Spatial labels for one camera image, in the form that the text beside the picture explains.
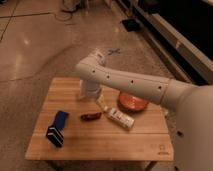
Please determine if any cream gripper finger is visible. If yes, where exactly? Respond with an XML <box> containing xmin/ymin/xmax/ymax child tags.
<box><xmin>96</xmin><ymin>95</ymin><xmax>106</xmax><ymax>110</ymax></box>

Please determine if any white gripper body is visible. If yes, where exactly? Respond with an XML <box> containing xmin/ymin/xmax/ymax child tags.
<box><xmin>80</xmin><ymin>80</ymin><xmax>101</xmax><ymax>99</ymax></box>

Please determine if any blue black eraser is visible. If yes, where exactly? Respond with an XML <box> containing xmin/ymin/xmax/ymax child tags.
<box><xmin>46</xmin><ymin>111</ymin><xmax>68</xmax><ymax>148</ymax></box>

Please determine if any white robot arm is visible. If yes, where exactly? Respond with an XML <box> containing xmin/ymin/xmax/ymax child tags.
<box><xmin>75</xmin><ymin>51</ymin><xmax>213</xmax><ymax>171</ymax></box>

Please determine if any red brown snack bar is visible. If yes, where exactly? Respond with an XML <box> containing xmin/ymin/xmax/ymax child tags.
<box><xmin>80</xmin><ymin>112</ymin><xmax>102</xmax><ymax>121</ymax></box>

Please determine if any orange plate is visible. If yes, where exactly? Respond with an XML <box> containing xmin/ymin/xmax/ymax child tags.
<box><xmin>118</xmin><ymin>92</ymin><xmax>149</xmax><ymax>113</ymax></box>

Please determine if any white plastic bottle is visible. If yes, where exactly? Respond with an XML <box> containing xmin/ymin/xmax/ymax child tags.
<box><xmin>104</xmin><ymin>106</ymin><xmax>135</xmax><ymax>130</ymax></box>

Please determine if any wooden table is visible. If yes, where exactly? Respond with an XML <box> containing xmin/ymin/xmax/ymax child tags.
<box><xmin>25</xmin><ymin>77</ymin><xmax>174</xmax><ymax>162</ymax></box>

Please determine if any black floor box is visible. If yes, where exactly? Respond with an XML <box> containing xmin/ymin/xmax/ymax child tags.
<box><xmin>121</xmin><ymin>19</ymin><xmax>140</xmax><ymax>32</ymax></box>

